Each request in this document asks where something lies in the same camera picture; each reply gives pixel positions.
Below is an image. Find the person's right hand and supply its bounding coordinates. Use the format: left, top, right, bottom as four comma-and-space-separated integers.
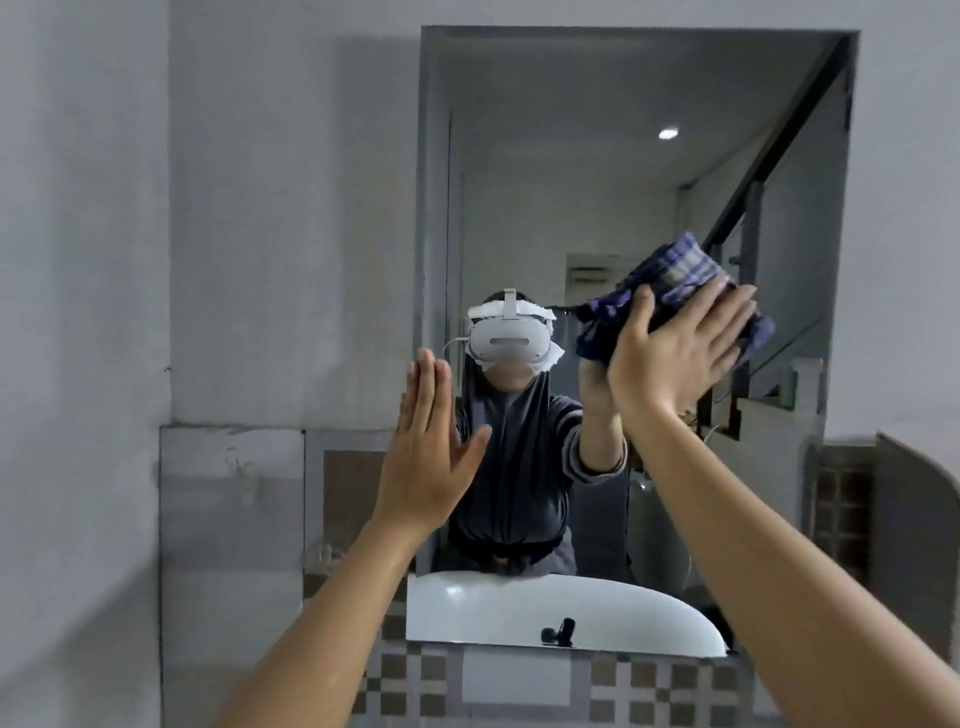
606, 274, 760, 418

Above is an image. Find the person's right forearm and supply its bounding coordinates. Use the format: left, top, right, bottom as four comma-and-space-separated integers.
618, 397, 960, 728

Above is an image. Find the person's left forearm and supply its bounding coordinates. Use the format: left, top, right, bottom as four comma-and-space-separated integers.
213, 517, 445, 728

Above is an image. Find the person's left hand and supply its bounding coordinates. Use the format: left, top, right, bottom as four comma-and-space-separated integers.
372, 347, 494, 535

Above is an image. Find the blue checkered cleaning cloth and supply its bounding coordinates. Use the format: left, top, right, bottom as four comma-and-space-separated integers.
573, 231, 777, 370

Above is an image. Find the white headset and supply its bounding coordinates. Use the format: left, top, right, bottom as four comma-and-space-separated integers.
444, 288, 565, 374

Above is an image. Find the frameless wall mirror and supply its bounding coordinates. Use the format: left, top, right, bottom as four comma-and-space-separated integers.
405, 26, 861, 660

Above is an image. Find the white sink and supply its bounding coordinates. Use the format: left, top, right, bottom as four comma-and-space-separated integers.
405, 570, 730, 658

